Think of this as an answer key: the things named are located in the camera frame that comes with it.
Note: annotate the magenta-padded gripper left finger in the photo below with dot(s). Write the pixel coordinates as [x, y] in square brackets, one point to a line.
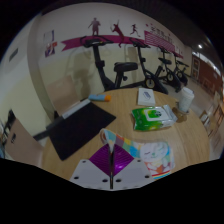
[90, 173]

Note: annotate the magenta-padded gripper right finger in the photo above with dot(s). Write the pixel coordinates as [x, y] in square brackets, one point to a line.
[135, 173]

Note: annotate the colourful checked cartoon towel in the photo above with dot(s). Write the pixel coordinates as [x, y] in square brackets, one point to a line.
[153, 156]

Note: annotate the green wet wipes pack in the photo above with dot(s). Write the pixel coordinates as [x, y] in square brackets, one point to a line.
[153, 117]

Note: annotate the clear glass dish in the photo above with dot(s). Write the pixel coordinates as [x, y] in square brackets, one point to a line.
[180, 116]

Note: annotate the brown wooden chair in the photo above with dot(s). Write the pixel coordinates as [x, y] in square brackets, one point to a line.
[21, 146]

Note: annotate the blue and orange tube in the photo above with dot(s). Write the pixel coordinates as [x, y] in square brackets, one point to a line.
[99, 97]

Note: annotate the white tissue pack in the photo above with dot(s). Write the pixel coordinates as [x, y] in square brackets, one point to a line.
[146, 96]

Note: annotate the white paper cup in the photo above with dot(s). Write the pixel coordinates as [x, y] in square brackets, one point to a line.
[186, 99]

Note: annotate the black exercise bike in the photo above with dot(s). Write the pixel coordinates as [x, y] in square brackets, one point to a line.
[170, 77]
[181, 75]
[150, 81]
[100, 66]

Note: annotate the round ceiling light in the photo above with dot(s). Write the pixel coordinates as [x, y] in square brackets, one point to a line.
[200, 46]

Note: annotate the wall poster group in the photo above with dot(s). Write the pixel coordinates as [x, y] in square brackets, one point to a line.
[50, 41]

